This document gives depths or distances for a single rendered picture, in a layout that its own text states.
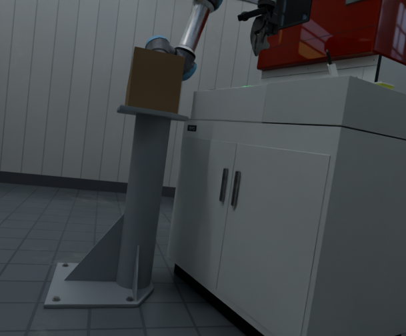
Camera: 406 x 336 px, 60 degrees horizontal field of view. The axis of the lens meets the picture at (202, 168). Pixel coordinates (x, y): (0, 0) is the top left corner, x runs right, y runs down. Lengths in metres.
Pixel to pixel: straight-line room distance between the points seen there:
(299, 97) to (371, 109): 0.22
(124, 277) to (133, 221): 0.27
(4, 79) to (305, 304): 3.68
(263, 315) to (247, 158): 0.57
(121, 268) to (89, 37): 2.97
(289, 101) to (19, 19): 3.44
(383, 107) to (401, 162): 0.23
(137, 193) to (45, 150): 2.64
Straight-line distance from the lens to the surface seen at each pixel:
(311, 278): 1.17
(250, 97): 1.43
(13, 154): 4.20
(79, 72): 4.13
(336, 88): 1.14
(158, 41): 1.76
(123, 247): 1.68
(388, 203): 1.36
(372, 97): 1.21
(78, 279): 1.77
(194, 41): 1.87
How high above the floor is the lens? 0.72
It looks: 5 degrees down
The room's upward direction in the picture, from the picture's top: 8 degrees clockwise
